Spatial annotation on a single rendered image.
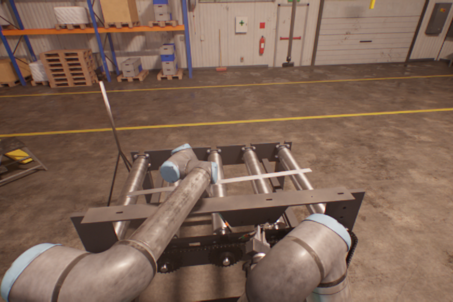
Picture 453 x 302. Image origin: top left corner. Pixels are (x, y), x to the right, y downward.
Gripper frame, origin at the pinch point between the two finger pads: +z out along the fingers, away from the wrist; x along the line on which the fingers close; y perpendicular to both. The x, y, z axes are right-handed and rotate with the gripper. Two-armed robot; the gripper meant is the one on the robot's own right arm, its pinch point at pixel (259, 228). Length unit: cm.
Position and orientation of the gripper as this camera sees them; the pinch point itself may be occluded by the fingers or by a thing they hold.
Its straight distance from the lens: 116.9
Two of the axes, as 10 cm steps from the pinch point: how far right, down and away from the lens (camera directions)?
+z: 0.7, -6.6, 7.5
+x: -7.5, -5.3, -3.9
